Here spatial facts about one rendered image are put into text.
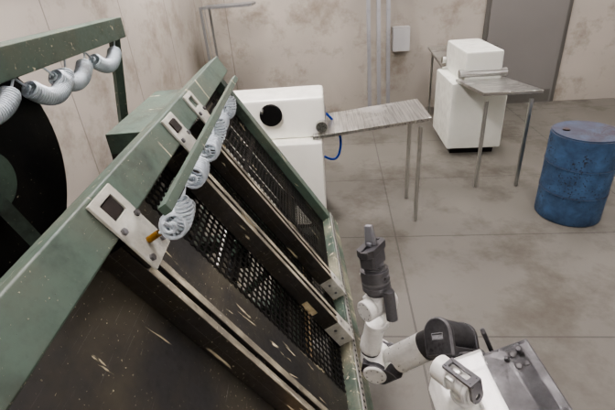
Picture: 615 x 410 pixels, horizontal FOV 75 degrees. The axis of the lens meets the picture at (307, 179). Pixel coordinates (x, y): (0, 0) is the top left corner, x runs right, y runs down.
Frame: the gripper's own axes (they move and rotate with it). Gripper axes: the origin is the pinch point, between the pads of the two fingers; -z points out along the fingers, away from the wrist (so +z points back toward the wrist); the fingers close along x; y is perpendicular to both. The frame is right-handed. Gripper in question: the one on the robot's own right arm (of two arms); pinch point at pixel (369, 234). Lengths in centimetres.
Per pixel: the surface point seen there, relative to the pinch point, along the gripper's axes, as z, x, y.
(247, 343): 16.5, 38.1, 20.0
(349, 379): 68, -13, 24
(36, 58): -71, 31, 102
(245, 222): -3.0, 3.5, 46.3
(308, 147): 3, -198, 148
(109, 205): -28, 59, 28
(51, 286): -21, 78, 17
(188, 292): -3, 48, 25
